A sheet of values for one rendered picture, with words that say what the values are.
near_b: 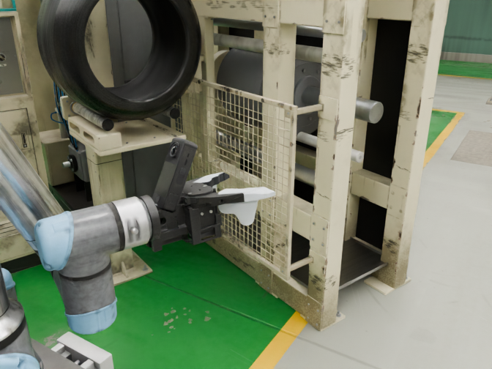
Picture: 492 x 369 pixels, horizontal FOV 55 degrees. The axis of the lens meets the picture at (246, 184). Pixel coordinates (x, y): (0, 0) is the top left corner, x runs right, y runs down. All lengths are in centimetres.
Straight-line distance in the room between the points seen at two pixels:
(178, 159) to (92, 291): 23
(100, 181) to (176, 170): 158
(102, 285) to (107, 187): 160
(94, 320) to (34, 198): 21
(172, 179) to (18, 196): 23
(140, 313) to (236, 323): 45
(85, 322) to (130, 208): 18
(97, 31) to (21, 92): 55
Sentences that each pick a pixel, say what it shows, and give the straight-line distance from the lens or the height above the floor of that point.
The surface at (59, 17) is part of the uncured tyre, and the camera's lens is 173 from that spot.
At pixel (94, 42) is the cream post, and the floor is 115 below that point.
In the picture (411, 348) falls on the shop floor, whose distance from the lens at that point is 216.
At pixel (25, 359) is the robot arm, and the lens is 73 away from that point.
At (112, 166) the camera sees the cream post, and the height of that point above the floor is 59.
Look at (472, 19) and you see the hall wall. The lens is 1037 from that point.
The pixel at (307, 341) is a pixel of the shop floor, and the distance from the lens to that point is 210.
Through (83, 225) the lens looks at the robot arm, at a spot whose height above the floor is 107.
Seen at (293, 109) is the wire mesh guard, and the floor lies 99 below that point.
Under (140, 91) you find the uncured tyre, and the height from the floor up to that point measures 95.
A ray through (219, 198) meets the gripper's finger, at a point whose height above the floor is 107.
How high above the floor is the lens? 138
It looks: 23 degrees down
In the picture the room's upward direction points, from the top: straight up
